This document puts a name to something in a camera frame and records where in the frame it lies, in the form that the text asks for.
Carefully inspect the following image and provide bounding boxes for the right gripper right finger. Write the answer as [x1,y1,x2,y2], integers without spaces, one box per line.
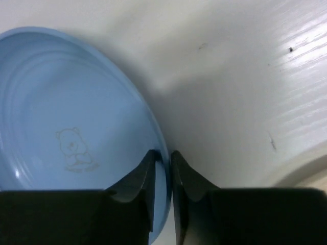
[171,151,326,244]

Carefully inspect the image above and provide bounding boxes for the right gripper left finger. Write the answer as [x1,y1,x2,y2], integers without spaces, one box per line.
[1,150,160,244]

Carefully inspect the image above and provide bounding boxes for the light blue plate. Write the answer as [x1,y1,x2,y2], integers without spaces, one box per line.
[1,27,171,242]

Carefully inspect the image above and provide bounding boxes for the cream green plate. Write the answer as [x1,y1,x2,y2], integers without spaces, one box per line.
[271,146,326,191]

